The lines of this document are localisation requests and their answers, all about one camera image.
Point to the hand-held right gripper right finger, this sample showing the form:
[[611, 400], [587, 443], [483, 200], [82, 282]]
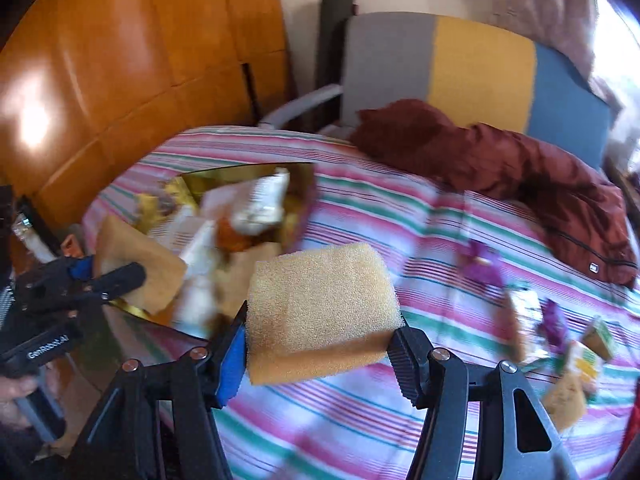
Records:
[[407, 365]]

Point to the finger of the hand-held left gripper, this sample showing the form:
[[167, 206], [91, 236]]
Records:
[[120, 281], [77, 267]]

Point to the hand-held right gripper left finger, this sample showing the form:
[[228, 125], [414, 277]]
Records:
[[231, 360]]

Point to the yellow sponge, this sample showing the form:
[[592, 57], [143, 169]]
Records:
[[320, 305], [145, 260], [565, 402]]

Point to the yellow snack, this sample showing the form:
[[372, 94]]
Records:
[[165, 200]]

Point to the purple wrapper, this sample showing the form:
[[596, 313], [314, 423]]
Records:
[[482, 262], [555, 325]]

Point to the orange and white snack packet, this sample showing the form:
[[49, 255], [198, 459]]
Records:
[[255, 210]]

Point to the small yellow and white box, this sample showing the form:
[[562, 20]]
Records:
[[582, 362]]

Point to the maroon box with gold inside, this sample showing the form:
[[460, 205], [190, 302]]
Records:
[[295, 190]]

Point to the small green and white box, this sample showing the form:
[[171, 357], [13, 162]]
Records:
[[600, 337]]

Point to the person's left hand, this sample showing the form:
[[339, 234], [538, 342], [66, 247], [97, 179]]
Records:
[[12, 400]]

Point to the striped bedsheet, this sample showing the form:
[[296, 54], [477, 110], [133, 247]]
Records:
[[350, 430]]

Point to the wooden wardrobe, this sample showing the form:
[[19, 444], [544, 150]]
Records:
[[125, 60]]

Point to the maroon jacket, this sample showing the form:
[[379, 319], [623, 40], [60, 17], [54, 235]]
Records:
[[525, 170]]

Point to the grey yellow blue headboard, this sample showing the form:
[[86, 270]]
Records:
[[480, 70]]

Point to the pink patterned curtain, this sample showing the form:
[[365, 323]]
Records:
[[540, 5]]

